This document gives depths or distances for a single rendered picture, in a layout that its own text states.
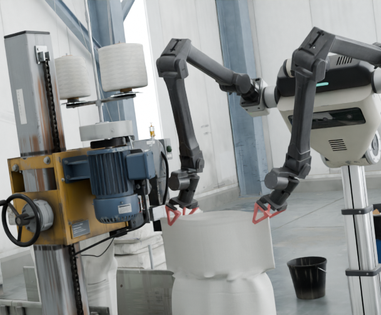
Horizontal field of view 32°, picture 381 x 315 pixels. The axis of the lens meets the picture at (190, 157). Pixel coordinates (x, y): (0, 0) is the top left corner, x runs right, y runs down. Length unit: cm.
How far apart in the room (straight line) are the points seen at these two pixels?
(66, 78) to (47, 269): 69
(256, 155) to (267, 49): 177
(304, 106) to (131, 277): 139
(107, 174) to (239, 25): 915
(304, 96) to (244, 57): 890
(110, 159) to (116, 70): 32
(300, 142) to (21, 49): 99
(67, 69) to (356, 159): 118
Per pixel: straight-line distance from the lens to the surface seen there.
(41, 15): 810
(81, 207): 233
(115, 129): 217
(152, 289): 309
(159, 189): 268
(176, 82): 230
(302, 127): 216
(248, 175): 1126
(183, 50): 231
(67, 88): 248
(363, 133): 261
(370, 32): 1058
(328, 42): 206
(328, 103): 254
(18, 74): 235
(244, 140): 1122
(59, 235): 229
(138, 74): 232
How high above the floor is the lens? 138
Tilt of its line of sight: 3 degrees down
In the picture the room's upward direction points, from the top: 7 degrees counter-clockwise
